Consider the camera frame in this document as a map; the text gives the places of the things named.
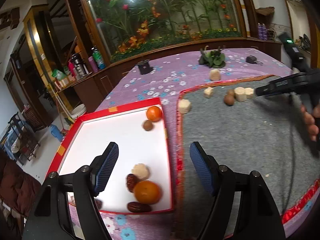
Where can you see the beige cake piece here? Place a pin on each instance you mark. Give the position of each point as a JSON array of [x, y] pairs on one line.
[[141, 171], [214, 75]]

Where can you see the grey felt mat red trim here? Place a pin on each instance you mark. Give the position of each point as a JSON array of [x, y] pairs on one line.
[[266, 134]]

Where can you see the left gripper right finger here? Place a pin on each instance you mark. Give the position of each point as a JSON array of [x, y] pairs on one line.
[[206, 168]]

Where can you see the red white shallow box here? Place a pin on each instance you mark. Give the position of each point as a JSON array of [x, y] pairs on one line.
[[90, 136]]

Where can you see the dark red jujube date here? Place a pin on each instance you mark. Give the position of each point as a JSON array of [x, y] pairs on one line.
[[137, 207]]

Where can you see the brown round nut ball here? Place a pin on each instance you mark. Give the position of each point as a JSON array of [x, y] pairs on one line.
[[148, 125]]

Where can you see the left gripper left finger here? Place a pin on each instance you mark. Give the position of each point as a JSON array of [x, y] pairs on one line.
[[102, 167]]

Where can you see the black small box device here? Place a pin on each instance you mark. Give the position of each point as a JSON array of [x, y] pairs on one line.
[[144, 67]]

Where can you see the orange tangerine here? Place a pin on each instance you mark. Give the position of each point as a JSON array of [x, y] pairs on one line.
[[154, 114], [147, 192]]

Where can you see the brown kiwi fruit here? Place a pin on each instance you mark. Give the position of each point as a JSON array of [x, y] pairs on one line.
[[229, 99]]

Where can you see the purple floral tablecloth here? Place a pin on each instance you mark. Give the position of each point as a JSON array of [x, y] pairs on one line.
[[176, 75]]

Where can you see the green leafy plant decoration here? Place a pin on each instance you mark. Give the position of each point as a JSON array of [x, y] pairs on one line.
[[212, 58]]

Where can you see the white red bucket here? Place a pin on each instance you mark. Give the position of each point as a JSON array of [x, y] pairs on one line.
[[78, 111]]

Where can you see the right hand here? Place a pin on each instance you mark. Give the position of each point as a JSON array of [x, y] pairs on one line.
[[309, 120]]

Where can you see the flower mural panel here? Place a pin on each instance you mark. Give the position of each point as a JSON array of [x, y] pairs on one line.
[[132, 27]]

